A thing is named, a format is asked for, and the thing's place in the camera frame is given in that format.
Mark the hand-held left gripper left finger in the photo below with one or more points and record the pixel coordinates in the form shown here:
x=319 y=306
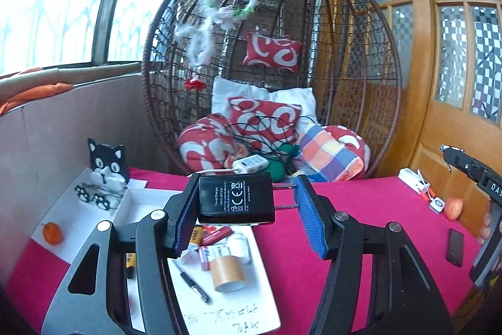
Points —
x=182 y=225

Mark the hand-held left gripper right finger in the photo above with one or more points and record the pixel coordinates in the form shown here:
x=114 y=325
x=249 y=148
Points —
x=310 y=217

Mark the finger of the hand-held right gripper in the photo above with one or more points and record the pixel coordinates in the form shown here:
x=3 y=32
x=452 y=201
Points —
x=462 y=162

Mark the black charger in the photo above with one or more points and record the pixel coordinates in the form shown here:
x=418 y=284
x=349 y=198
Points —
x=235 y=197

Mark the white tray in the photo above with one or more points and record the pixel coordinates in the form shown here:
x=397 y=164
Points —
x=266 y=288

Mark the person's right hand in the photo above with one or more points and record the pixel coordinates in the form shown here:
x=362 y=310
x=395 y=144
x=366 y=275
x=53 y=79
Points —
x=486 y=223

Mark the black smartphone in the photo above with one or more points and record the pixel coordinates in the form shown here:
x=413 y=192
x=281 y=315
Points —
x=455 y=246

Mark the red white battery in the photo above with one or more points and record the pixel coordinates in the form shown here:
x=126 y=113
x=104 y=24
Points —
x=211 y=254

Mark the wooden door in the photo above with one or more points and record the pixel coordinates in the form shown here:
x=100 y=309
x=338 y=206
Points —
x=431 y=131

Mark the red tablecloth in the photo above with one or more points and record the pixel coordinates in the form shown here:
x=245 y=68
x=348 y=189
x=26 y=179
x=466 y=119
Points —
x=353 y=201

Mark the red apple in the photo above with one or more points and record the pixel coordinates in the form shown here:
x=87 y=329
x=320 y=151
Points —
x=453 y=208

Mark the white blue square device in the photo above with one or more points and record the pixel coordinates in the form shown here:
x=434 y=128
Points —
x=436 y=206

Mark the white plastic box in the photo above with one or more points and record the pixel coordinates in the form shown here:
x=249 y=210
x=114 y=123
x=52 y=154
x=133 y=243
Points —
x=410 y=178

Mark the green cloth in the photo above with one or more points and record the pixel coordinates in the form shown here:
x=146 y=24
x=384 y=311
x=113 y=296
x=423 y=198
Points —
x=276 y=168

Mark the black pen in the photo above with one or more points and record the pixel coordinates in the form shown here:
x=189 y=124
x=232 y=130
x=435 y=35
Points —
x=192 y=286

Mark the plaid cushion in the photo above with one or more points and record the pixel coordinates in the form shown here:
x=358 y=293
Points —
x=327 y=156

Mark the brown tape roll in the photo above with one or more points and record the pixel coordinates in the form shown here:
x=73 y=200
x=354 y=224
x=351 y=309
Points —
x=227 y=274

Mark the round red white pillow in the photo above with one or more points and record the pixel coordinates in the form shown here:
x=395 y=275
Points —
x=204 y=148
x=353 y=140

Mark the white power strip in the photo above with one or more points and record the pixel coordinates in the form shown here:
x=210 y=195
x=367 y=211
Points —
x=251 y=163

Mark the black white cat stand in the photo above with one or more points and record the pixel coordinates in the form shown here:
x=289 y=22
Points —
x=108 y=162

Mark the square red white pillow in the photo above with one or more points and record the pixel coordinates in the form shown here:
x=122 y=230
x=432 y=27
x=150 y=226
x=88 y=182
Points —
x=266 y=119

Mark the brown wicker hanging chair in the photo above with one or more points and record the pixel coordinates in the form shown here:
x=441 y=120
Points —
x=176 y=103

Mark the small orange fruit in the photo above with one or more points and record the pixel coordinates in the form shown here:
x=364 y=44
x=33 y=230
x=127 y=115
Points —
x=53 y=233

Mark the white cushion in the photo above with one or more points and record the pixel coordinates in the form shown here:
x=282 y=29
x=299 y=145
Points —
x=235 y=87

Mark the cardboard panel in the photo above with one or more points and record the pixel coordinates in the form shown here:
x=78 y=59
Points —
x=59 y=123

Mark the small red white pillow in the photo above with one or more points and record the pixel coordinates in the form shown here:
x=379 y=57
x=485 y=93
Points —
x=272 y=50

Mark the orange cloth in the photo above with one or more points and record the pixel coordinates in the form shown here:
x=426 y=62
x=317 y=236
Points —
x=35 y=91

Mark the white dreamcatcher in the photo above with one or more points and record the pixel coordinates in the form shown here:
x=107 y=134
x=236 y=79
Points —
x=223 y=11

